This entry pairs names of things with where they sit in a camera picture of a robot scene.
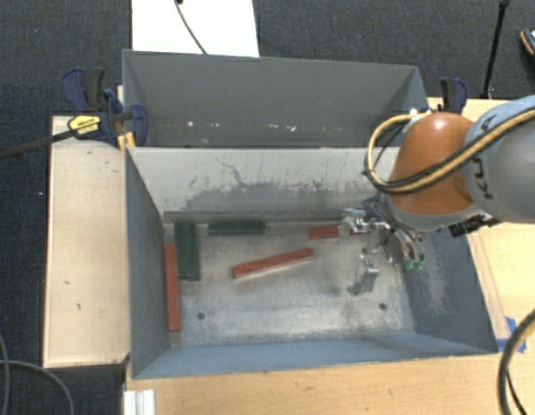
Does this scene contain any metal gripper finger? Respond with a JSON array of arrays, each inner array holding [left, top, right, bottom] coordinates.
[[346, 253, 381, 297], [339, 207, 372, 236]]

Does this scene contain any red-brown flat block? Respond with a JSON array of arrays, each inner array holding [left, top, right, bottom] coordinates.
[[308, 224, 341, 240], [163, 241, 183, 333], [231, 247, 315, 282]]

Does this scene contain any grey metal bin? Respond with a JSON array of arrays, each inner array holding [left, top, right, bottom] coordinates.
[[120, 48, 500, 381]]

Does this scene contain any dark green flat block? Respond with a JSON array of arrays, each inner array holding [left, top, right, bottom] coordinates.
[[207, 219, 267, 237], [173, 220, 202, 282]]

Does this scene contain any pale wood board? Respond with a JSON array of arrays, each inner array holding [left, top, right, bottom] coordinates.
[[41, 114, 131, 369]]

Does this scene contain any black cylinder on white bracket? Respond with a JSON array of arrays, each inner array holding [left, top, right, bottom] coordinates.
[[447, 214, 500, 239]]

